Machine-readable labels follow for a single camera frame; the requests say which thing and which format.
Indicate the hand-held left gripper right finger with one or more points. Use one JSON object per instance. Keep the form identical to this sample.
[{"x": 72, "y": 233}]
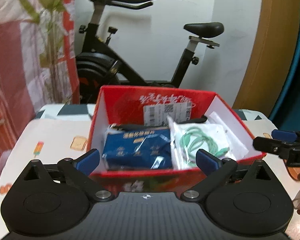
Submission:
[{"x": 207, "y": 161}]

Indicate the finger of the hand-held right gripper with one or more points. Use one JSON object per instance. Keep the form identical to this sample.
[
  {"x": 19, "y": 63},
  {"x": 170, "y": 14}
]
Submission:
[
  {"x": 270, "y": 143},
  {"x": 283, "y": 135}
]

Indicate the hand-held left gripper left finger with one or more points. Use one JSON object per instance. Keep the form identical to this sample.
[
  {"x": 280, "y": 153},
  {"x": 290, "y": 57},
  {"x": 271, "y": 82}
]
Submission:
[{"x": 87, "y": 160}]

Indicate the red strawberry print cardboard box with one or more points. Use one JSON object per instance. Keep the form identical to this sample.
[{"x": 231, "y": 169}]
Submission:
[{"x": 152, "y": 180}]

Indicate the white cartoon print tablecloth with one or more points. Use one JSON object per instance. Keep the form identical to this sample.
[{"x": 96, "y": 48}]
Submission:
[{"x": 52, "y": 140}]

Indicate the dark blue printed packet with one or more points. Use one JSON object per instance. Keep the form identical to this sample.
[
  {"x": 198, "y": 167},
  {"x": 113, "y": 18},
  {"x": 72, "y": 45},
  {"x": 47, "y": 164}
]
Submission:
[{"x": 137, "y": 150}]

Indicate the grey geometric pattern cloth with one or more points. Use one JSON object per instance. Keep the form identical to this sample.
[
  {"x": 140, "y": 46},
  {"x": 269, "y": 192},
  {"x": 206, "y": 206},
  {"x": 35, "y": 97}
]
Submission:
[{"x": 65, "y": 110}]

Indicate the teal blue curtain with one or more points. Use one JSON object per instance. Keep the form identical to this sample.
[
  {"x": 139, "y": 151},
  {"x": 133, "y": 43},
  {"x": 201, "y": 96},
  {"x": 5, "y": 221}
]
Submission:
[{"x": 297, "y": 80}]

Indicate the wooden door panel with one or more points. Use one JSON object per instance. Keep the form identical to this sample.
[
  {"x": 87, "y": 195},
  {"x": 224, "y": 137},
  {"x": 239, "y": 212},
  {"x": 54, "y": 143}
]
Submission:
[{"x": 265, "y": 42}]

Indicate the black exercise bike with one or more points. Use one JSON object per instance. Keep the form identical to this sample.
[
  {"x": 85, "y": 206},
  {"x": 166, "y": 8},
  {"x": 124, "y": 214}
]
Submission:
[{"x": 102, "y": 65}]

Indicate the floral red white curtain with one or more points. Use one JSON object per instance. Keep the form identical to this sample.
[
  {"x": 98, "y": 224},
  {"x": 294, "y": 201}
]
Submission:
[{"x": 27, "y": 67}]

